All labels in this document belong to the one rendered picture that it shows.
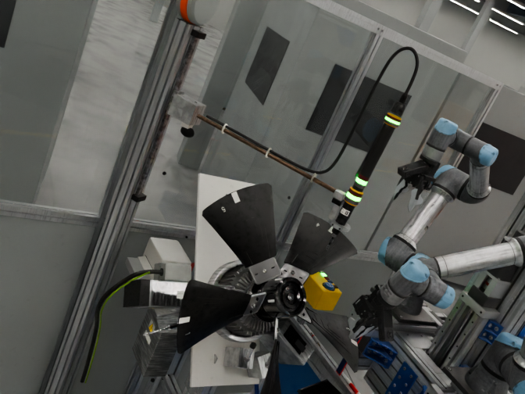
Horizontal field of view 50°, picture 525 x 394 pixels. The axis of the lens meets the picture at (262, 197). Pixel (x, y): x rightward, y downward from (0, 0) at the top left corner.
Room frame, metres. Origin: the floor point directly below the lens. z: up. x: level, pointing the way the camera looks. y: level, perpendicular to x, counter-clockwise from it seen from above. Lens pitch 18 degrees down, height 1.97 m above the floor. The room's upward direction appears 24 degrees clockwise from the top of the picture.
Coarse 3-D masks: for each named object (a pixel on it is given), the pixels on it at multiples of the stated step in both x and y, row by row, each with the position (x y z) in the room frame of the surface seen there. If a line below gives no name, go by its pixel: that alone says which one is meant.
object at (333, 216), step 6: (336, 192) 1.60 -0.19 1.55; (336, 198) 1.60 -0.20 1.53; (342, 198) 1.59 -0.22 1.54; (336, 204) 1.59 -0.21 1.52; (342, 204) 1.61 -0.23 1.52; (336, 210) 1.59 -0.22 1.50; (330, 216) 1.59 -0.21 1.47; (336, 216) 1.61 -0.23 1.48; (330, 222) 1.58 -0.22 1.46; (336, 222) 1.59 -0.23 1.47; (336, 228) 1.57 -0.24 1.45; (342, 228) 1.57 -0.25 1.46; (348, 228) 1.58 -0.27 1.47
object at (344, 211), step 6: (402, 96) 1.59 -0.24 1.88; (396, 102) 1.59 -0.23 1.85; (402, 102) 1.59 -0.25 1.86; (396, 108) 1.58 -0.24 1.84; (402, 108) 1.58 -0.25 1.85; (402, 114) 1.59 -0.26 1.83; (348, 204) 1.58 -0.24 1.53; (342, 210) 1.59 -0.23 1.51; (348, 210) 1.58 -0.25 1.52; (342, 216) 1.58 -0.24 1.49; (348, 216) 1.59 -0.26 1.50; (342, 222) 1.58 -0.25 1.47; (336, 234) 1.59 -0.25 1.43
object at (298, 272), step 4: (284, 264) 1.65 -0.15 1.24; (288, 264) 1.65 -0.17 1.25; (284, 268) 1.63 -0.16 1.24; (288, 268) 1.63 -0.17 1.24; (292, 268) 1.64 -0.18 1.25; (296, 268) 1.64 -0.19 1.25; (284, 272) 1.62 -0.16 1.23; (288, 272) 1.62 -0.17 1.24; (296, 272) 1.62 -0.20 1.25; (300, 272) 1.62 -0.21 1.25; (304, 272) 1.62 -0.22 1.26; (280, 276) 1.60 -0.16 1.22; (284, 276) 1.60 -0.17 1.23; (288, 276) 1.60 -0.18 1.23; (292, 276) 1.61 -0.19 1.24; (296, 276) 1.61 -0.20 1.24; (300, 276) 1.61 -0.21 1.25; (304, 276) 1.61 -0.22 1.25; (308, 276) 1.61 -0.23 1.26; (300, 280) 1.59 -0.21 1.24; (304, 280) 1.59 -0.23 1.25
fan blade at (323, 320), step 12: (312, 312) 1.62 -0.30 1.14; (324, 312) 1.69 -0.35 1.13; (312, 324) 1.54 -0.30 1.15; (324, 324) 1.59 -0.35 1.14; (336, 324) 1.66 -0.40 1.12; (336, 336) 1.59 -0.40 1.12; (348, 336) 1.65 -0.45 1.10; (336, 348) 1.54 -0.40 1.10; (348, 348) 1.60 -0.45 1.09; (348, 360) 1.55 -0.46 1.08
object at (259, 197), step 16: (240, 192) 1.58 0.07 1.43; (256, 192) 1.60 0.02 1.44; (272, 192) 1.62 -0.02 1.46; (208, 208) 1.55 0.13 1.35; (240, 208) 1.57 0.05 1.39; (256, 208) 1.58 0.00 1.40; (272, 208) 1.60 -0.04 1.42; (224, 224) 1.55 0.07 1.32; (240, 224) 1.56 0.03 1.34; (256, 224) 1.57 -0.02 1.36; (272, 224) 1.58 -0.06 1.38; (224, 240) 1.55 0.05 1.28; (240, 240) 1.55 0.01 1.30; (256, 240) 1.56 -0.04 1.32; (272, 240) 1.56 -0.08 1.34; (240, 256) 1.55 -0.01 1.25; (256, 256) 1.55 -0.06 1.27; (272, 256) 1.55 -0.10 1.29
